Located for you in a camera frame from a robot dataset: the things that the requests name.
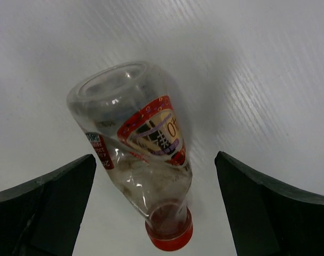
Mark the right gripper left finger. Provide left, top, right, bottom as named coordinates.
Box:
left=0, top=154, right=97, bottom=255

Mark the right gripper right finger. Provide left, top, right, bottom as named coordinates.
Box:
left=215, top=151, right=324, bottom=255

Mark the red cap bottle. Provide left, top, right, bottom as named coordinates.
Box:
left=66, top=61, right=193, bottom=251

